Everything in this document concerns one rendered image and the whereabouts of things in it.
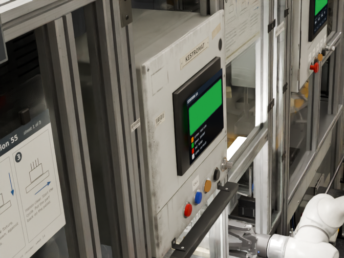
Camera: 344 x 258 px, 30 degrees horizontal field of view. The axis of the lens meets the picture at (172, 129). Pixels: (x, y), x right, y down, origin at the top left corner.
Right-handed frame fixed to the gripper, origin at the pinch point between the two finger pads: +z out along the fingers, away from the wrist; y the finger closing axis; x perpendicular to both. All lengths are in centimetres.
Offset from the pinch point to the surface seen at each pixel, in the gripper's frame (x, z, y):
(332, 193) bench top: -93, -21, -33
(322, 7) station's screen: -74, -17, 59
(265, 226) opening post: -18.5, -12.9, -5.5
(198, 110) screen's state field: 44, -17, 66
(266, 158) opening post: -18.5, -12.9, 21.6
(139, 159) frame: 66, -13, 64
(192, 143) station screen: 47, -17, 59
